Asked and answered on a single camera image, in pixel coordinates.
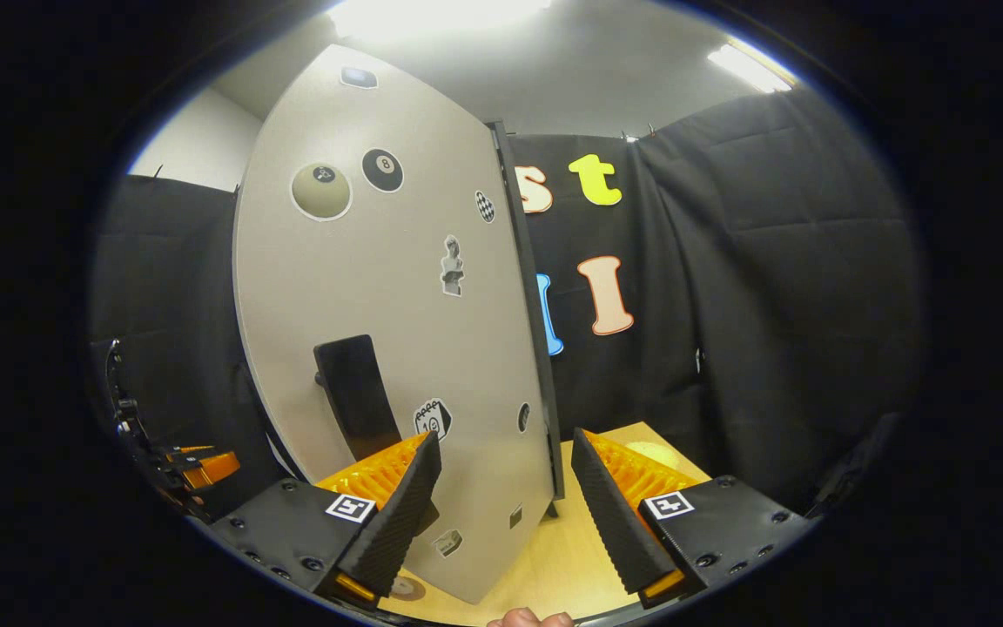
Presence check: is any light grey cabinet door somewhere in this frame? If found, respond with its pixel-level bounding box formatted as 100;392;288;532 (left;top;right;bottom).
232;44;559;606

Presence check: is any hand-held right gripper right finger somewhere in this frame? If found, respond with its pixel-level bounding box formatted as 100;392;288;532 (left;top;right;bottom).
571;427;817;610

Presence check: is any black door handle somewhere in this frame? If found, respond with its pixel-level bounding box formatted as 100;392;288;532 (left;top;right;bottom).
313;334;404;463

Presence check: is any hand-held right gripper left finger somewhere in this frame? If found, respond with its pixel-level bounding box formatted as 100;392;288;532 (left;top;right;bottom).
210;429;443;609

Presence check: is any black backdrop cloth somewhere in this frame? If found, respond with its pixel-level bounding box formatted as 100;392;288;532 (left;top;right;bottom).
88;87;926;516

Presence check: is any long ceiling light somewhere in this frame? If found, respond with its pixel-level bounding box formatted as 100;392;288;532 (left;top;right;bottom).
706;39;795;95

